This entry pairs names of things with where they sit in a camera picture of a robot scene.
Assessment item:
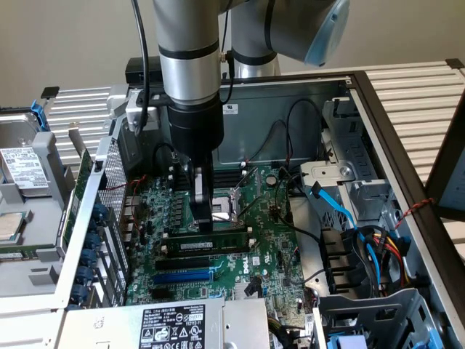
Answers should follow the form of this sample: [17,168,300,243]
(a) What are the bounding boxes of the open metal PC case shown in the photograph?
[50,71,465,349]

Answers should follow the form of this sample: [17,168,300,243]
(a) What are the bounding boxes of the coloured power wire harness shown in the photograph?
[357,224,413,295]

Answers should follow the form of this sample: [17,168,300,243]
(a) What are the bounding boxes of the green motherboard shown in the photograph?
[125,165,306,321]

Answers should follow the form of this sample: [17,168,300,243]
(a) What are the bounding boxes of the blue plastic drive carrier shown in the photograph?
[328,333,368,349]

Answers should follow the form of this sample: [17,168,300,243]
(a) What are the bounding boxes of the green RAM stick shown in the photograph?
[0,249,39,260]
[166,232,251,254]

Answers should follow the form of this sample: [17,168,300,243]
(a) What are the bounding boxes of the long black expansion slot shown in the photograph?
[155,255,211,273]

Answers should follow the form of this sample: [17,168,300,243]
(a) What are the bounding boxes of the hard disk with white label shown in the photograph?
[0,111,52,199]

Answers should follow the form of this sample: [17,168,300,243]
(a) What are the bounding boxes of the silver chipset heatsink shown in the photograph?
[233,281,264,301]

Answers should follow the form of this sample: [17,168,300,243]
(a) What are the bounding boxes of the blue plastic tab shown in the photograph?
[427,324,443,349]

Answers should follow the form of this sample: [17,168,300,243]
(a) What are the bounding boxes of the silver CPU chip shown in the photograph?
[0,209,29,244]

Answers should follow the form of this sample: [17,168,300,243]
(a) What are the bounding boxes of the metal disk bay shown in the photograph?
[299,97,399,233]

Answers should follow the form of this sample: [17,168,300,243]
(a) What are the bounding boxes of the grey metal drive cage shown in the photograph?
[311,286,450,349]

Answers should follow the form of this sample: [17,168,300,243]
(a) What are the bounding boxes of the blue expansion slot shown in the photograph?
[151,269,214,287]

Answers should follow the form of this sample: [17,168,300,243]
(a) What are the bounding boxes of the metal socket cover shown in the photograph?
[232,166,263,199]

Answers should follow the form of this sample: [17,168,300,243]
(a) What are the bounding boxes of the black plastic box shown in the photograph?
[125,57,161,84]

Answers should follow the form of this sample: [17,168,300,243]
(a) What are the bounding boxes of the red black twisted wire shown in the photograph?
[394,198,435,230]

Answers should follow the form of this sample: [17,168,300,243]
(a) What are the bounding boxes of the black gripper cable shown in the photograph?
[219,50,235,106]

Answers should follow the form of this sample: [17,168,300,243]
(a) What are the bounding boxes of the black wire plug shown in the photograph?
[245,275,264,297]

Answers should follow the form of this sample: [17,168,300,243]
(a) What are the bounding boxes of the dark framed panel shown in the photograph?
[424,97,465,219]

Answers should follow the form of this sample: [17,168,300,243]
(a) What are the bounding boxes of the black camera cable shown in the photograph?
[130,0,152,135]

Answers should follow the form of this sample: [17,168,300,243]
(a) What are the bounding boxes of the CPU socket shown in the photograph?
[187,190,244,232]

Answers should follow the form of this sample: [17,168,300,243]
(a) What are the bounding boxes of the blue SATA wire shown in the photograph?
[310,182,382,302]

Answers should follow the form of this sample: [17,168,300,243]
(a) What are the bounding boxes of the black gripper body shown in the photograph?
[166,98,225,167]

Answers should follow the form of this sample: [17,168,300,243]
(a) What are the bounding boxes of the silver power supply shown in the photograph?
[63,297,272,349]

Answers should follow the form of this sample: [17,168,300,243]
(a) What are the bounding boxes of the thin red wire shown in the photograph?
[127,174,150,196]

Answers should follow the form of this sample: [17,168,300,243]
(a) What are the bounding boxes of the long black wire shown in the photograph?
[274,167,323,243]

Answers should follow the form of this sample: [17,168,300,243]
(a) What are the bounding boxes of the black looped cable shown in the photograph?
[153,142,176,172]

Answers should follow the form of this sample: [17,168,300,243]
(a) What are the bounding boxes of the grey parts rack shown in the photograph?
[0,129,73,292]

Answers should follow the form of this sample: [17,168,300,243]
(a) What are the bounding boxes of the green graphics card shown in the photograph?
[60,121,96,257]

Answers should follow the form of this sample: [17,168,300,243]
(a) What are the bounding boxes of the thin black wire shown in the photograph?
[245,119,291,164]
[285,98,326,163]

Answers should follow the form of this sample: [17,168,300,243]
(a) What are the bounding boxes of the blue disk rail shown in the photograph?
[31,98,51,132]

